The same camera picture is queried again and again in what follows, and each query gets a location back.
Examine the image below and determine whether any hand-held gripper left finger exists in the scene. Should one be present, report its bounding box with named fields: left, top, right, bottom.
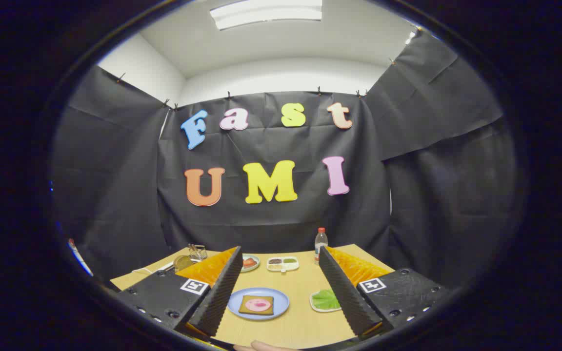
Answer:
left=114, top=246, right=244, bottom=348

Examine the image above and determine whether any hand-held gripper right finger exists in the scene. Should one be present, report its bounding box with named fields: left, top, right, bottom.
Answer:
left=318, top=246, right=451, bottom=339

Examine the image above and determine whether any green lettuce leaf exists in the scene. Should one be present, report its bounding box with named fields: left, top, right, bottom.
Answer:
left=312, top=289, right=342, bottom=312

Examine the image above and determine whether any brown toast slice with ham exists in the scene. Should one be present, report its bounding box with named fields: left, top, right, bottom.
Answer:
left=239, top=295, right=275, bottom=316

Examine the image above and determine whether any white square plate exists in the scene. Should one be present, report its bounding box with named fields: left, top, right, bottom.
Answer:
left=309, top=289, right=342, bottom=313

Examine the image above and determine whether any clear bottle with red cap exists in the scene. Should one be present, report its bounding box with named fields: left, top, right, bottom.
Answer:
left=314, top=227, right=329, bottom=265

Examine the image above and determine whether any white divided dish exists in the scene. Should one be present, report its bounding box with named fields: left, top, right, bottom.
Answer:
left=266, top=256, right=300, bottom=273

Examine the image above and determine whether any blue round plate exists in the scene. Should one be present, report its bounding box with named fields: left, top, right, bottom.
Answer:
left=227, top=287, right=290, bottom=321

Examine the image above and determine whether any black backdrop cloth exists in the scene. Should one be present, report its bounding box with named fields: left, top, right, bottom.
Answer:
left=49, top=29, right=521, bottom=288

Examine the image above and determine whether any ceiling light panel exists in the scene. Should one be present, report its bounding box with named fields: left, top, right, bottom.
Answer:
left=209, top=0, right=323, bottom=31

